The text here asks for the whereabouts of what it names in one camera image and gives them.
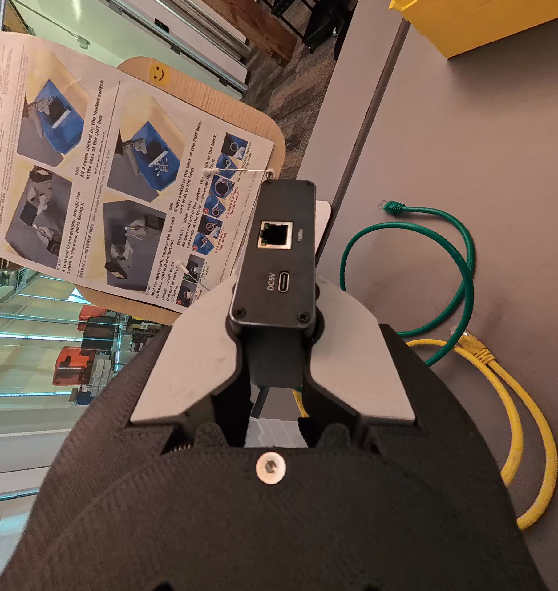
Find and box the yellow ethernet cable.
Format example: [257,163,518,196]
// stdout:
[294,330,558,531]

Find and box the black chair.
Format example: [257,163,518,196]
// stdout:
[304,0,358,54]

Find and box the white sign stand base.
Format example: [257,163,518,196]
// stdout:
[313,199,334,259]

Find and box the printed instruction sheet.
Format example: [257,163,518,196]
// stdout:
[0,29,276,308]

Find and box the orange tool case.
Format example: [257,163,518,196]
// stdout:
[53,348,92,386]

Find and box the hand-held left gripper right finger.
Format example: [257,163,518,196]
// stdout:
[301,276,417,445]

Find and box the yellow plastic bin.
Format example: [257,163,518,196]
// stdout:
[388,0,558,59]

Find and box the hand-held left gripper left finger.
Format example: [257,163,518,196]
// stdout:
[129,275,254,448]

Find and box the black network switch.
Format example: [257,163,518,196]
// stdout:
[228,179,317,388]

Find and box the wooden beam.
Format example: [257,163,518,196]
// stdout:
[249,0,298,65]

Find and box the green ethernet cable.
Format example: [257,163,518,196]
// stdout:
[339,199,475,368]

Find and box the wooden sign board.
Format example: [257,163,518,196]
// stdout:
[73,56,286,326]

